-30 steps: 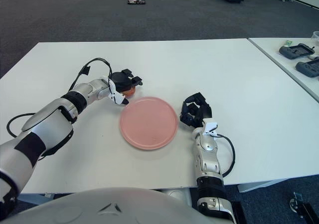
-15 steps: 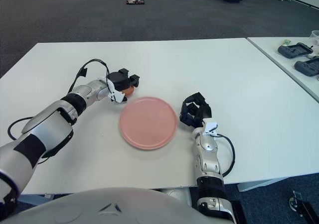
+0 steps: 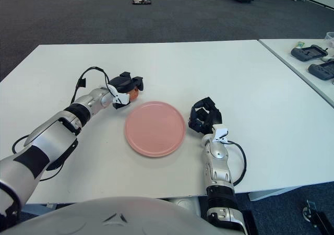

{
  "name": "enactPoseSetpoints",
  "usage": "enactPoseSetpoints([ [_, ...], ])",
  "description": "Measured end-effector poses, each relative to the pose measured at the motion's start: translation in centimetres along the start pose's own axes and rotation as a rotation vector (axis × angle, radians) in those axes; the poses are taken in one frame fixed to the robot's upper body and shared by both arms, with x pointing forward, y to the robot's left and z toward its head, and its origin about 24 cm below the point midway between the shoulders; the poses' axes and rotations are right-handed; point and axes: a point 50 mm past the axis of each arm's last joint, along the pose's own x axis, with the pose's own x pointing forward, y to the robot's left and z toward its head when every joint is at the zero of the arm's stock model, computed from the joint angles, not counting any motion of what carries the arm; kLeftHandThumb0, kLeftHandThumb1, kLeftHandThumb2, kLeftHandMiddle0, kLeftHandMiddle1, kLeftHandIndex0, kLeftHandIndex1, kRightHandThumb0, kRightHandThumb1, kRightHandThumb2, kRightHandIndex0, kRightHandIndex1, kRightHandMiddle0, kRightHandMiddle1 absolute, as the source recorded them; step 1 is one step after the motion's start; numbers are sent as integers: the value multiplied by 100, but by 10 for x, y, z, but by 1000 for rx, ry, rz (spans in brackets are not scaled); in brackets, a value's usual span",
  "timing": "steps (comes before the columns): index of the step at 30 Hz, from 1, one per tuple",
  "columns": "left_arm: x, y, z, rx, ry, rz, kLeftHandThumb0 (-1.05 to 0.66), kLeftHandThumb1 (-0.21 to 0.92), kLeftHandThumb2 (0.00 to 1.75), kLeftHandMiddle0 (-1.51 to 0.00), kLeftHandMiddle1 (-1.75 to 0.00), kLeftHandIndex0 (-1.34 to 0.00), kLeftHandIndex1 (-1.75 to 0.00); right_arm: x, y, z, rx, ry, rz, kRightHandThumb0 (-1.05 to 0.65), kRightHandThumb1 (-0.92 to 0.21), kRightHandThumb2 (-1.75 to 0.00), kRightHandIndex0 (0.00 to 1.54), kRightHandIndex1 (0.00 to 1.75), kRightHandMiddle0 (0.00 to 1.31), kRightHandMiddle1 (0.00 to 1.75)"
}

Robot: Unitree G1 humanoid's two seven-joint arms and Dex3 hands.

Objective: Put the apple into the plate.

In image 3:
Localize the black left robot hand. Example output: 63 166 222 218
108 72 144 110

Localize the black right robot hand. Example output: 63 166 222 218
187 97 224 136

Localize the red yellow apple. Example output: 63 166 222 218
127 87 139 101

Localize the pink round plate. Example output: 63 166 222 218
124 101 186 157

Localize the grey handheld controller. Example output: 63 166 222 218
290 44 328 62
307 60 334 81

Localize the grey robot torso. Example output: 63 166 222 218
15 196 222 235

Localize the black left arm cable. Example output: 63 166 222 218
11 67 112 182

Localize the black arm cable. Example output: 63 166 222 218
11 67 112 182
225 140 247 185

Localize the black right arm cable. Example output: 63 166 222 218
225 140 247 185

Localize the white table frame beam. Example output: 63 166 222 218
248 185 297 202

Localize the black caster wheel frame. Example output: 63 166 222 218
302 199 334 235

